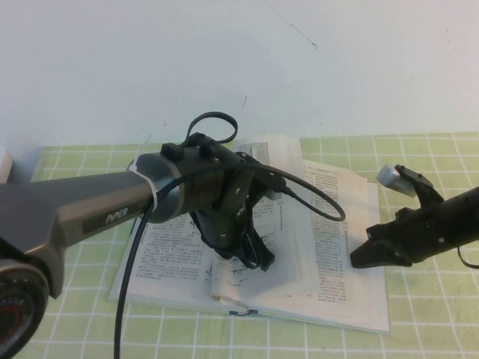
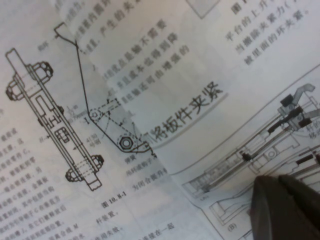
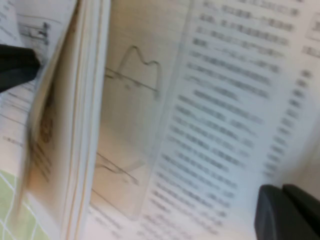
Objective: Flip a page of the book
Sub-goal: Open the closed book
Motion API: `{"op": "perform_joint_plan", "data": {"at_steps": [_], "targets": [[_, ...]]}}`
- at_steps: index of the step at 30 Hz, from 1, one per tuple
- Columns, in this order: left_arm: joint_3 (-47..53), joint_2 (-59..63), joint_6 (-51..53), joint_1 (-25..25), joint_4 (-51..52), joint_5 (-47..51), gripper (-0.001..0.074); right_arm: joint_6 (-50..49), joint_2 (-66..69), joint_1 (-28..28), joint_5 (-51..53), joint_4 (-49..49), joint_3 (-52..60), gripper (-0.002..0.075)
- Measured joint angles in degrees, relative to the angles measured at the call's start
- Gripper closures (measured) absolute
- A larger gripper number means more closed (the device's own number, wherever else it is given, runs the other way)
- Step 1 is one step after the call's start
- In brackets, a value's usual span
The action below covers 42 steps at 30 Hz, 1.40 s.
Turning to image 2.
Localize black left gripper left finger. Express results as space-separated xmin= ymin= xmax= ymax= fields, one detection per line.
xmin=251 ymin=175 xmax=305 ymax=240

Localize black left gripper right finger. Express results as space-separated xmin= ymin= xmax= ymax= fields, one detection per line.
xmin=278 ymin=174 xmax=320 ymax=240

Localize technical hardcover book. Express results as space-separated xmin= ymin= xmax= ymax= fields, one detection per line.
xmin=0 ymin=0 xmax=320 ymax=240

